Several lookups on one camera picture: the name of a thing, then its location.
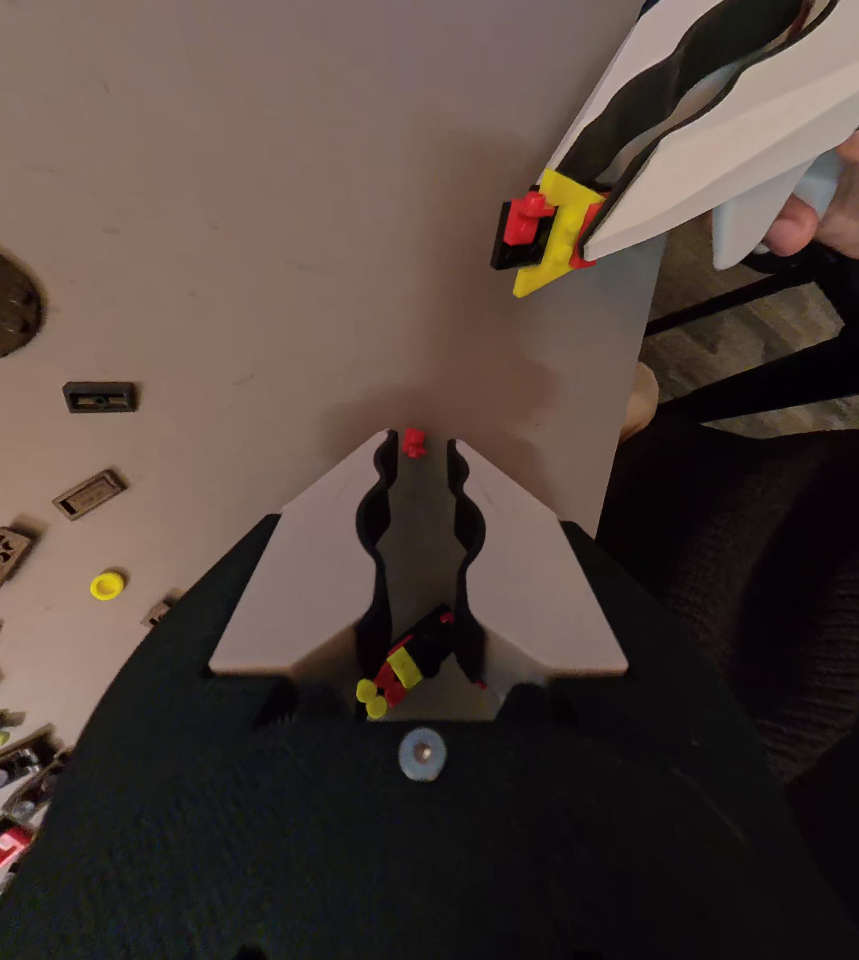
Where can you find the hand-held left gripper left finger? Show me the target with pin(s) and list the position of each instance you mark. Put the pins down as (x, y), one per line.
(302, 592)

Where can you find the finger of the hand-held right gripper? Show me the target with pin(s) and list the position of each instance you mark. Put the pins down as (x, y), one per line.
(759, 135)
(624, 97)

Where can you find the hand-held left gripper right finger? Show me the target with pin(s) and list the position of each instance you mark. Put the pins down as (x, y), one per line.
(542, 592)

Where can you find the yellow wing lego assembly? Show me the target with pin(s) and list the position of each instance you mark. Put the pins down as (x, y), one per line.
(561, 225)

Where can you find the small red lego clip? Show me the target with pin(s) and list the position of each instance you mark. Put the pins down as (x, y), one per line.
(414, 442)

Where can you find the striped black red lego assembly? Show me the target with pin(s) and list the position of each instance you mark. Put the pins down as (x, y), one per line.
(403, 664)

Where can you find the yellow round lego piece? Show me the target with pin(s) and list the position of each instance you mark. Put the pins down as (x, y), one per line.
(107, 586)

